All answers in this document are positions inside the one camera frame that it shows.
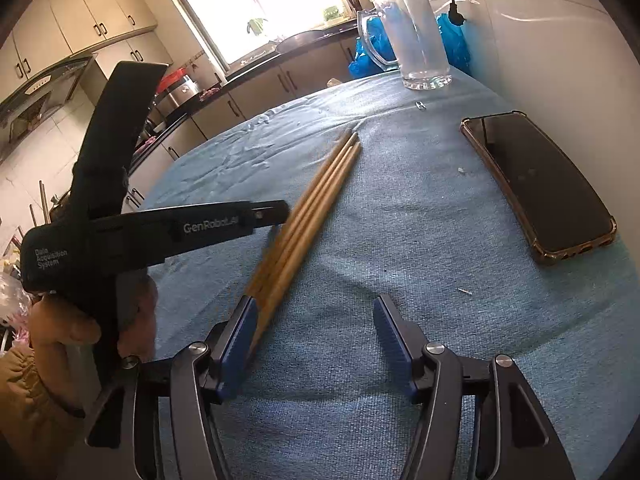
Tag clear glass mug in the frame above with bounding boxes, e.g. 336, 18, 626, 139
356, 0, 454, 91

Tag blue towel cloth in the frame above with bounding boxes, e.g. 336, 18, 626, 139
135, 67, 640, 480

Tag wooden chopsticks bundle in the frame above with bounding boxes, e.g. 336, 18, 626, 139
250, 142, 363, 358

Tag cream base cabinets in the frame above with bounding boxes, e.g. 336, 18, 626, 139
122, 35, 362, 211

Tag steel cooker pot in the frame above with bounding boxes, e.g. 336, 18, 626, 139
160, 72, 202, 112

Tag person's left hand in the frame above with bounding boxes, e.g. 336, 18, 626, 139
29, 270, 160, 362

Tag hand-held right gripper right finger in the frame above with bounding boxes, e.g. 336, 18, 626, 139
372, 293, 577, 480

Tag person's left forearm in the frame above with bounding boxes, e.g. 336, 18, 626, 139
0, 345, 89, 467

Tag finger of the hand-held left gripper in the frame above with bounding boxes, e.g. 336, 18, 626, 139
247, 199, 292, 229

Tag blue plastic bag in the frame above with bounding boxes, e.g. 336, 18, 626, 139
348, 12, 474, 80

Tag steel range hood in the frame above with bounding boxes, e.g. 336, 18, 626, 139
0, 55, 97, 162

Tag clear plastic bag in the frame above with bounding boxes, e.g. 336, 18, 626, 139
0, 255, 32, 343

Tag cream wall cabinets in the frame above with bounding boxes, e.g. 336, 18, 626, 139
0, 0, 159, 99

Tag black smartphone in clear case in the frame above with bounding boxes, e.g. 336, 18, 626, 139
460, 110, 617, 267

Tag cream low wall cabinet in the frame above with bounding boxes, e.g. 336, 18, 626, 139
95, 30, 174, 79

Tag black kitchen countertop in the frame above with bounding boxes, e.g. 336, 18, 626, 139
125, 22, 359, 161

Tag wooden chopstick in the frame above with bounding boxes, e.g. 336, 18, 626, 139
245, 128, 354, 297
252, 133, 360, 306

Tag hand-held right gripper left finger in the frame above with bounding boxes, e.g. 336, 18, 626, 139
85, 295, 261, 480

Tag red plastic basin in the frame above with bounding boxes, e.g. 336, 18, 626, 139
157, 67, 189, 94

